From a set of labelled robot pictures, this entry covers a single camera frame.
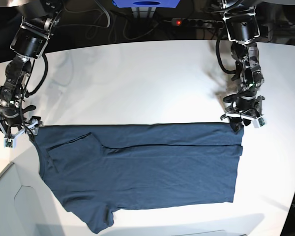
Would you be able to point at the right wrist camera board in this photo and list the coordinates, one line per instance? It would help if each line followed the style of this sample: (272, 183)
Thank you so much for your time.
(9, 142)

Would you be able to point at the power strip with red light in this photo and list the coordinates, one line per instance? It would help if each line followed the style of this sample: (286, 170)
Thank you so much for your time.
(197, 23)

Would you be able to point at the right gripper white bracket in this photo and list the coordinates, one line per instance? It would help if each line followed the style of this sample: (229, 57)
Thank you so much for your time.
(15, 127)

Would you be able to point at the dark blue T-shirt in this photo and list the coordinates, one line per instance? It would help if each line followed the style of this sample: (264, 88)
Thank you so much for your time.
(96, 170)

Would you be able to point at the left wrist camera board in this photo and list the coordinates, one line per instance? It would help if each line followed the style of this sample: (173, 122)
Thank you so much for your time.
(259, 122)

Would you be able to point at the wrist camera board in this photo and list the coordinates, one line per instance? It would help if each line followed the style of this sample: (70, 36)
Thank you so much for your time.
(9, 142)
(259, 122)

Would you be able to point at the blue box with oval hole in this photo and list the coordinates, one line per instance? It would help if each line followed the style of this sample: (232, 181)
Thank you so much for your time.
(146, 3)

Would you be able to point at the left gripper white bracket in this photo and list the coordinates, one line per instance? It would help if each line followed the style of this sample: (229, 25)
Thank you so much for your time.
(242, 109)

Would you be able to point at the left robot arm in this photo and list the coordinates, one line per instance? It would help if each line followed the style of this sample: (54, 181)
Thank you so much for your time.
(241, 27)

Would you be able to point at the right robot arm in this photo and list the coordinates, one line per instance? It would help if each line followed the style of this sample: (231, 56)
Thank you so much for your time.
(39, 19)

